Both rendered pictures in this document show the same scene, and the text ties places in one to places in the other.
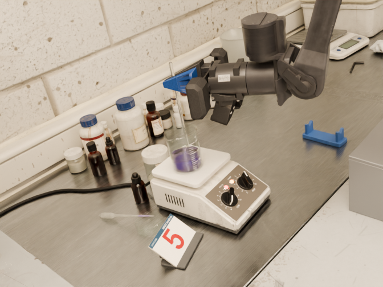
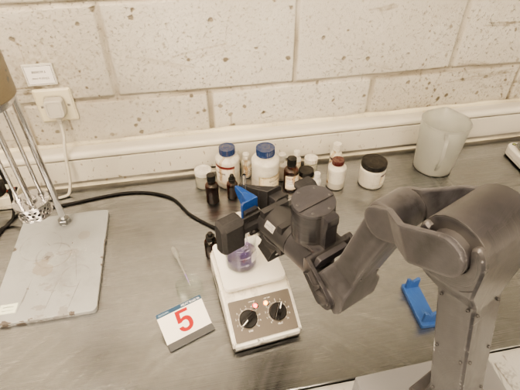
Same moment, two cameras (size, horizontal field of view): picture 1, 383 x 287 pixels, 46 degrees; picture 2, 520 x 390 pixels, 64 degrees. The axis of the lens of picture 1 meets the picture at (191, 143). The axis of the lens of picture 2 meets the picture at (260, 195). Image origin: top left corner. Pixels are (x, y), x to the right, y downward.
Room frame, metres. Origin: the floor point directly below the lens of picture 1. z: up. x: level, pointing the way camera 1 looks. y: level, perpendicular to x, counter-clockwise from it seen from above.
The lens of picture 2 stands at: (0.32, -0.29, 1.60)
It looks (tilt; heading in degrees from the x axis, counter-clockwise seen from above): 40 degrees down; 31
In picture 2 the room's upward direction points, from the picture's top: straight up
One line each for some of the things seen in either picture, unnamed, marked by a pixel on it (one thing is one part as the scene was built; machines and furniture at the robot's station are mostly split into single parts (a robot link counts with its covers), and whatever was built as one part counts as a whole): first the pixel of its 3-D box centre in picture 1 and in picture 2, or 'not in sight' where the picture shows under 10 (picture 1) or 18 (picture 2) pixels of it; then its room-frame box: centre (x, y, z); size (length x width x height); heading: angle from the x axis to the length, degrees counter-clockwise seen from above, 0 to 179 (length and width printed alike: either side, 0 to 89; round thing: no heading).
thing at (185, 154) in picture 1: (183, 150); (238, 249); (0.75, 0.02, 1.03); 0.07 x 0.06 x 0.08; 132
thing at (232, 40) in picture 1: (244, 57); (439, 147); (1.38, -0.22, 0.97); 0.18 x 0.13 x 0.15; 13
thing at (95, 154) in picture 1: (95, 158); (211, 188); (0.95, 0.23, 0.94); 0.03 x 0.03 x 0.08
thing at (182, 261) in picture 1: (176, 240); (185, 322); (0.62, 0.06, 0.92); 0.09 x 0.06 x 0.04; 152
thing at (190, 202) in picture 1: (205, 185); (251, 285); (0.75, -0.01, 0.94); 0.22 x 0.13 x 0.08; 47
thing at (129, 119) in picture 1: (130, 122); (265, 168); (1.07, 0.14, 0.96); 0.07 x 0.07 x 0.13
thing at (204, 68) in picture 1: (204, 80); (262, 211); (0.73, -0.04, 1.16); 0.09 x 0.02 x 0.04; 158
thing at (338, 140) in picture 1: (324, 132); (420, 300); (0.90, -0.31, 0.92); 0.10 x 0.03 x 0.04; 38
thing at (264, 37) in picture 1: (280, 53); (323, 245); (0.68, -0.17, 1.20); 0.11 x 0.08 x 0.12; 64
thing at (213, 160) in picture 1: (191, 164); (248, 261); (0.76, 0.01, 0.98); 0.12 x 0.12 x 0.01; 47
